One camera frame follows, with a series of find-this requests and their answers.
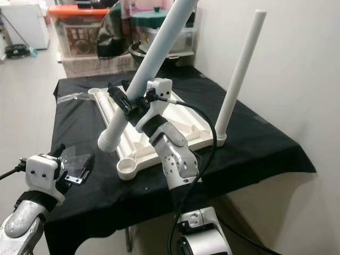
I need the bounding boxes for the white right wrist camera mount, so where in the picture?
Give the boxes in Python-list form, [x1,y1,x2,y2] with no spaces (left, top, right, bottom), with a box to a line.
[135,78,174,133]

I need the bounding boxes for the orange lid storage box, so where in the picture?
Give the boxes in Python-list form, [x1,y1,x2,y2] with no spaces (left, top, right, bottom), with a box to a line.
[48,5,107,58]

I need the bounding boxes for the dark metal basin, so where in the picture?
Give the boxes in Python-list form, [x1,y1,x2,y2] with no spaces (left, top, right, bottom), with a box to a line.
[127,42,192,67]

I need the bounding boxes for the clear plastic container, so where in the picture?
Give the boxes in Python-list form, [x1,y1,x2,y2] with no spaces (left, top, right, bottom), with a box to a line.
[138,27,194,54]

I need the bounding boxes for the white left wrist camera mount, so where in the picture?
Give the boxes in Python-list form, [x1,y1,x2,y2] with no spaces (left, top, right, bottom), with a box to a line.
[25,154,64,202]

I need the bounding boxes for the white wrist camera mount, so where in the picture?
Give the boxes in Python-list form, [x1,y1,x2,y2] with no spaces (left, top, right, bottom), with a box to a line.
[25,154,64,202]
[135,78,174,133]

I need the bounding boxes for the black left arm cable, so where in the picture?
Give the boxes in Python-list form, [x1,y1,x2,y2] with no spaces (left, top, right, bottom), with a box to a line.
[0,162,28,179]

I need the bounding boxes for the black tablecloth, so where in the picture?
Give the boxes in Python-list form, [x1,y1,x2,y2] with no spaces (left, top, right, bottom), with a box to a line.
[42,66,317,255]

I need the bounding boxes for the white chest appliance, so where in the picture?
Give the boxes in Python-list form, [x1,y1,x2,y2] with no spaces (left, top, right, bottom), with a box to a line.
[0,0,50,49]

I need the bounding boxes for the white plastic children table top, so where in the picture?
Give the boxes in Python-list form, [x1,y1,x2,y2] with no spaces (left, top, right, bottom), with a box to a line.
[88,85,226,180]

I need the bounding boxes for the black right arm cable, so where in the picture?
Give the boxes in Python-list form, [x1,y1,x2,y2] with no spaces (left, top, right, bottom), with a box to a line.
[157,95,282,255]

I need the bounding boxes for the black folding table frame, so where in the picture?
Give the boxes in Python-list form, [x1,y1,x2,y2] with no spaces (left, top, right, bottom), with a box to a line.
[125,228,133,253]

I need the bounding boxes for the beige cloth covered table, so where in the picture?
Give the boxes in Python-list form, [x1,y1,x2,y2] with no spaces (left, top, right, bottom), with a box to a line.
[58,50,136,78]

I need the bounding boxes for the clear plastic film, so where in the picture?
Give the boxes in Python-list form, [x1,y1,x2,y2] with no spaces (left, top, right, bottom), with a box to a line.
[56,93,91,103]
[58,153,94,173]

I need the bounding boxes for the green pot lid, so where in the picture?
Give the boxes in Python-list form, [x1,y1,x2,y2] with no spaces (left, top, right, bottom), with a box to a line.
[130,6,176,28]

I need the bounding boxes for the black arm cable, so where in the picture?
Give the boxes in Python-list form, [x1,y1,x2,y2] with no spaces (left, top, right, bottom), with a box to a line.
[0,162,28,179]
[157,95,282,255]

